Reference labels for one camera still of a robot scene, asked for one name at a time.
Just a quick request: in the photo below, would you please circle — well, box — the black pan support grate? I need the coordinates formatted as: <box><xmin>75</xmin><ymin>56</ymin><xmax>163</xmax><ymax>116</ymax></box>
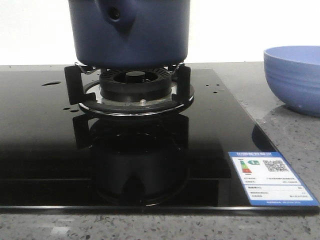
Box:
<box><xmin>64</xmin><ymin>63</ymin><xmax>194</xmax><ymax>118</ymax></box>

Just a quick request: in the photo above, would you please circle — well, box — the light blue bowl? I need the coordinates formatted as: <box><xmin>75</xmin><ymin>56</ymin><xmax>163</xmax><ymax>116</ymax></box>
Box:
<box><xmin>263</xmin><ymin>45</ymin><xmax>320</xmax><ymax>117</ymax></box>

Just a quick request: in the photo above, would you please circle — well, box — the black glass gas cooktop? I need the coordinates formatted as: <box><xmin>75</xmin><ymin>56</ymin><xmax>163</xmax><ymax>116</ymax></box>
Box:
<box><xmin>0</xmin><ymin>69</ymin><xmax>320</xmax><ymax>215</ymax></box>

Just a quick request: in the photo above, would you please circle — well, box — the blue energy label sticker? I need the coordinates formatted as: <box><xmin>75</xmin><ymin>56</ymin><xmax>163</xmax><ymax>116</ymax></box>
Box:
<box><xmin>228</xmin><ymin>151</ymin><xmax>320</xmax><ymax>207</ymax></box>

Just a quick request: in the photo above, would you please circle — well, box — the black gas burner head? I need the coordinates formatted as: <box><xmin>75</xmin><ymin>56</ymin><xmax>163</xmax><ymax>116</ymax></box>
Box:
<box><xmin>99</xmin><ymin>68</ymin><xmax>172</xmax><ymax>103</ymax></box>

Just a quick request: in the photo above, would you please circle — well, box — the dark blue cooking pot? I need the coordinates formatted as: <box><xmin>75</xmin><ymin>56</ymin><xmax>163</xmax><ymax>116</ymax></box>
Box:
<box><xmin>68</xmin><ymin>0</ymin><xmax>191</xmax><ymax>69</ymax></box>

